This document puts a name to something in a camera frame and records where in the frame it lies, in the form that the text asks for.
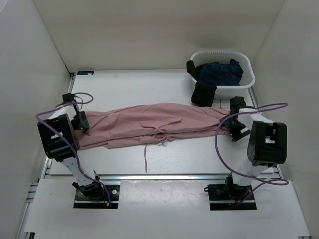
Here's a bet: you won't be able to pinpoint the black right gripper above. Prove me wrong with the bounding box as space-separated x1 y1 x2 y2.
220 115 251 142

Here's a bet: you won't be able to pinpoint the pink drawstring trousers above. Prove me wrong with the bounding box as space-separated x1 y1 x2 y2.
74 99 231 173

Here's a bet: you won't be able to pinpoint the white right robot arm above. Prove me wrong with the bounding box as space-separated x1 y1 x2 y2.
217 97 288 199

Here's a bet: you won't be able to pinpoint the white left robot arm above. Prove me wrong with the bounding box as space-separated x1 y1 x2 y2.
35 92 105 199

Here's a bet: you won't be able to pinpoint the black garment in basket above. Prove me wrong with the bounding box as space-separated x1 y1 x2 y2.
186 60 217 107

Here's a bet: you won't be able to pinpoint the blue denim jeans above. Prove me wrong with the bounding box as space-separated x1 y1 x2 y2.
200 59 244 86

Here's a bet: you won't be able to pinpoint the white plastic basket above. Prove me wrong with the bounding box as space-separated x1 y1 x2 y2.
187 50 255 99

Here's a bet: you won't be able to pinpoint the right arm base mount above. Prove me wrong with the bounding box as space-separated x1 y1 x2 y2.
204 176 257 211

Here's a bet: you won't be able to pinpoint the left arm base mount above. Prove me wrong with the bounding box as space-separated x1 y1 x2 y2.
72 182 120 209

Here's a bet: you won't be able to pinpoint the aluminium table frame rail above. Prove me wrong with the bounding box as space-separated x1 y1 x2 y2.
14 71 312 239

